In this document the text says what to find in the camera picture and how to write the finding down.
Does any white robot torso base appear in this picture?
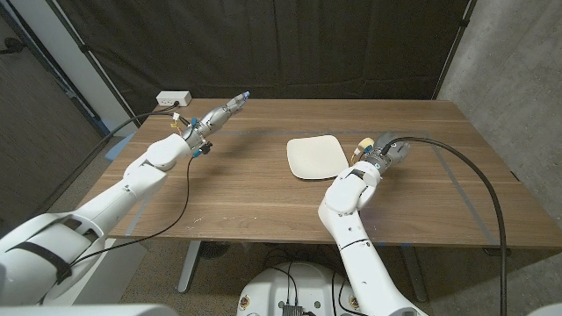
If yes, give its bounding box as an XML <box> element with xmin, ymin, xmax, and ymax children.
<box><xmin>236</xmin><ymin>261</ymin><xmax>365</xmax><ymax>316</ymax></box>

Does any grey table leg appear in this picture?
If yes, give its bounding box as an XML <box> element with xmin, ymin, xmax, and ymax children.
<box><xmin>176</xmin><ymin>240</ymin><xmax>204</xmax><ymax>295</ymax></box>
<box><xmin>400</xmin><ymin>245</ymin><xmax>429</xmax><ymax>304</ymax></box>

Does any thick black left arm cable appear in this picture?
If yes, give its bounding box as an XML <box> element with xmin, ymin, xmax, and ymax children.
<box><xmin>33</xmin><ymin>111</ymin><xmax>182</xmax><ymax>217</ymax></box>

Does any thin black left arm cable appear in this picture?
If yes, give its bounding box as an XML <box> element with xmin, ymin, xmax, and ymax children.
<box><xmin>68</xmin><ymin>154</ymin><xmax>195</xmax><ymax>268</ymax></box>

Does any black backdrop curtain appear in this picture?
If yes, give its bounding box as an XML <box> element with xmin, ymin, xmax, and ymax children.
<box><xmin>46</xmin><ymin>0</ymin><xmax>478</xmax><ymax>125</ymax></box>

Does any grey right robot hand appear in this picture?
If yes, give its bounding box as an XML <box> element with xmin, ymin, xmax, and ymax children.
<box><xmin>358</xmin><ymin>132</ymin><xmax>412</xmax><ymax>176</ymax></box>

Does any white power strip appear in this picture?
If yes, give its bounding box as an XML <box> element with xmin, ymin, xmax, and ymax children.
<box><xmin>155</xmin><ymin>90</ymin><xmax>193</xmax><ymax>108</ymax></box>

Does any round black floor fan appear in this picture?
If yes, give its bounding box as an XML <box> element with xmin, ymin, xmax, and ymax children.
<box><xmin>198</xmin><ymin>241</ymin><xmax>231</xmax><ymax>261</ymax></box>

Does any white floor board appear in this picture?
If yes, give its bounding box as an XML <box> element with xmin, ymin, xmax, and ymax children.
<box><xmin>42</xmin><ymin>238</ymin><xmax>148</xmax><ymax>307</ymax></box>

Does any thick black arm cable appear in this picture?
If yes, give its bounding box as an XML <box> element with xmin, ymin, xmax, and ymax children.
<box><xmin>380</xmin><ymin>135</ymin><xmax>509</xmax><ymax>316</ymax></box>
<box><xmin>33</xmin><ymin>111</ymin><xmax>182</xmax><ymax>217</ymax></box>

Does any black backdrop stand pole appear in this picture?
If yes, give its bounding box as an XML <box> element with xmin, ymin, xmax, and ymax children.
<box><xmin>431</xmin><ymin>0</ymin><xmax>478</xmax><ymax>101</ymax></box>
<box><xmin>45</xmin><ymin>0</ymin><xmax>142</xmax><ymax>129</ymax></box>

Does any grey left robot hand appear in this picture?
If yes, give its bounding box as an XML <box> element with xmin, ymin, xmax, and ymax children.
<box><xmin>181</xmin><ymin>90</ymin><xmax>252</xmax><ymax>149</ymax></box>

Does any white square plate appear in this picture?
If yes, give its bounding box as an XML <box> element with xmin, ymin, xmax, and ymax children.
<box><xmin>285</xmin><ymin>133</ymin><xmax>350</xmax><ymax>181</ymax></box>

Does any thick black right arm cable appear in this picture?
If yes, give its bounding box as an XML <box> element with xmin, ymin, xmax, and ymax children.
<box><xmin>380</xmin><ymin>135</ymin><xmax>509</xmax><ymax>316</ymax></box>

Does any light blue floor object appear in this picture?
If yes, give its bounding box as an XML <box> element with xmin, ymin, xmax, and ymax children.
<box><xmin>104</xmin><ymin>132</ymin><xmax>137</xmax><ymax>164</ymax></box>

